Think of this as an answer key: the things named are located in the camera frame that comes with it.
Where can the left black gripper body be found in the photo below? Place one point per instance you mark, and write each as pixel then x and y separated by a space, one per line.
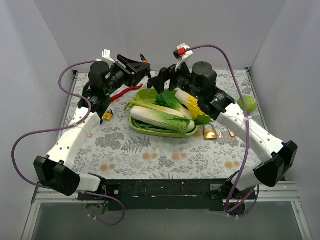
pixel 129 74

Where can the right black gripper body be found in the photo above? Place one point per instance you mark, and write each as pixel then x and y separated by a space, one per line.
pixel 168 78

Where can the orange black padlock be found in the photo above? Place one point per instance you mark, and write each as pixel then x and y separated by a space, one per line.
pixel 143 59

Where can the yellow padlock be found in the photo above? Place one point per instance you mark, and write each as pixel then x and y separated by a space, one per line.
pixel 107 116

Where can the large brass padlock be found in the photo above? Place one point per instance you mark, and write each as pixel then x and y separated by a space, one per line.
pixel 209 132

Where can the black key bunch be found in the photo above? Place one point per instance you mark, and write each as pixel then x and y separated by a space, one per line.
pixel 149 86

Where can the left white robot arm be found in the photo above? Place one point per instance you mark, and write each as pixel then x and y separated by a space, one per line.
pixel 54 170

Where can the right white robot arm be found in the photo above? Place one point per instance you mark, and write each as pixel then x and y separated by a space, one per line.
pixel 276 156

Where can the green bok choy leaves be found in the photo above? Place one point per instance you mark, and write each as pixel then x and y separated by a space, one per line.
pixel 168 100

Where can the red chili pepper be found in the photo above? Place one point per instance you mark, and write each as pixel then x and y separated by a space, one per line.
pixel 125 91

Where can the yellow leaf cabbage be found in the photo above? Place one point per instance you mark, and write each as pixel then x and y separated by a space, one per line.
pixel 190 102

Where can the green oval tray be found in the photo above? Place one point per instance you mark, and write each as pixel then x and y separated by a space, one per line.
pixel 142 94

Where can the large napa cabbage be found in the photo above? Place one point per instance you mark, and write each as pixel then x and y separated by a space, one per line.
pixel 162 120

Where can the round green cabbage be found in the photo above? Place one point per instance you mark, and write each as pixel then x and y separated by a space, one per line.
pixel 250 102

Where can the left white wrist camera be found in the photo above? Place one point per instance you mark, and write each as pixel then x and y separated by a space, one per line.
pixel 106 57

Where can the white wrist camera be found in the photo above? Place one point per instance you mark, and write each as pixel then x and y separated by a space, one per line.
pixel 182 54
pixel 106 57

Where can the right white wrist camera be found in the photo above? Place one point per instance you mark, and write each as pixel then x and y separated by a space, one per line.
pixel 182 54

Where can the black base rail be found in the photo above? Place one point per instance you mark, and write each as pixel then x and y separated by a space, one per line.
pixel 162 194

